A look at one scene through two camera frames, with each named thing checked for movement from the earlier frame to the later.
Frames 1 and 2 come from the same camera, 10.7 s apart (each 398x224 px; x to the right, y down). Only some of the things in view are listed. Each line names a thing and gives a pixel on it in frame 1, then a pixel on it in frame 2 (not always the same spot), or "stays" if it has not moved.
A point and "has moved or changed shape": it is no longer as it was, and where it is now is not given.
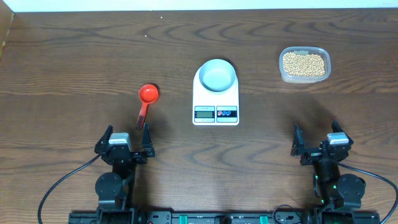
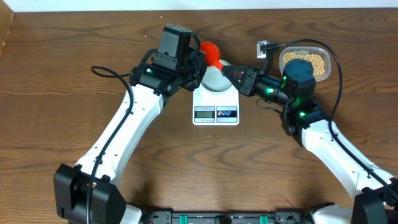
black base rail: [208, 217] stays
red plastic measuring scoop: [148, 94] has moved or changed shape
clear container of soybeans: [304, 65] stays
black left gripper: [147, 150] → [199, 65]
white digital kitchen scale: [215, 108] stays
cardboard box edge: [7, 15] stays
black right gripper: [298, 149] → [247, 87]
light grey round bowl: [217, 75] stays
